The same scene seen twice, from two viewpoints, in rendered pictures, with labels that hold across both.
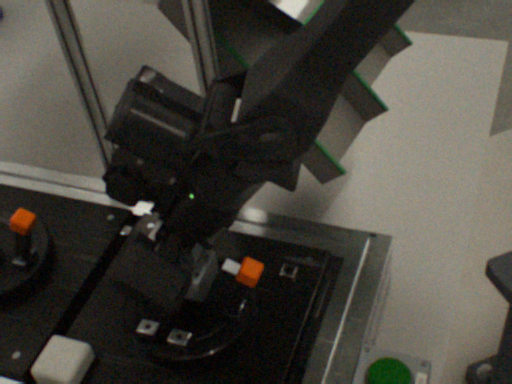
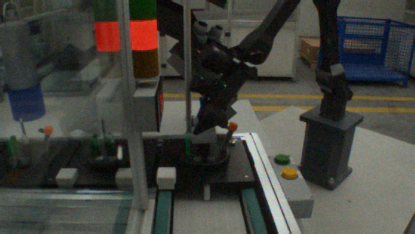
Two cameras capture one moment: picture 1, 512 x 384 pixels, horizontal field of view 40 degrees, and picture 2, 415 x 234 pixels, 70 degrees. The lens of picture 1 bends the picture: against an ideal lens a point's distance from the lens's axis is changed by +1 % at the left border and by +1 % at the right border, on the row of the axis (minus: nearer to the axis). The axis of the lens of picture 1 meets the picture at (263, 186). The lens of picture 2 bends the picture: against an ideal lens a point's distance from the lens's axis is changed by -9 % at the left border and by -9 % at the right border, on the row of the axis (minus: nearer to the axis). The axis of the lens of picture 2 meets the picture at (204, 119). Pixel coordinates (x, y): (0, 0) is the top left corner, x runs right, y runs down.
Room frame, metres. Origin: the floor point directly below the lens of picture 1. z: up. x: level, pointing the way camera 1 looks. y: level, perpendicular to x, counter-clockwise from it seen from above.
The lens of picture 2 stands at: (-0.24, 0.45, 1.42)
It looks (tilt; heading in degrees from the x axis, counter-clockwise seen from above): 23 degrees down; 332
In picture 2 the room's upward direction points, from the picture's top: straight up
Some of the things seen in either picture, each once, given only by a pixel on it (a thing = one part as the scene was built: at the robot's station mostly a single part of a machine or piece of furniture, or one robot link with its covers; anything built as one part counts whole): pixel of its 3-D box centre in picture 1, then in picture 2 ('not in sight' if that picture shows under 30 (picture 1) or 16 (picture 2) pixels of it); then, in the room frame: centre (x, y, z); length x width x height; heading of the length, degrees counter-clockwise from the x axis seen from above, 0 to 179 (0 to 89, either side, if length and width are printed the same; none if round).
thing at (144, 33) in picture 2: not in sight; (143, 33); (0.33, 0.28, 1.33); 0.05 x 0.05 x 0.05
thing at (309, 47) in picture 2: not in sight; (336, 54); (3.81, -4.49, 0.20); 1.20 x 0.80 x 0.41; 61
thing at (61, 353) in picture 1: (65, 367); (166, 178); (0.40, 0.22, 0.97); 0.05 x 0.05 x 0.04; 65
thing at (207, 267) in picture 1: (167, 255); (200, 128); (0.45, 0.10, 1.06); 0.08 x 0.04 x 0.07; 65
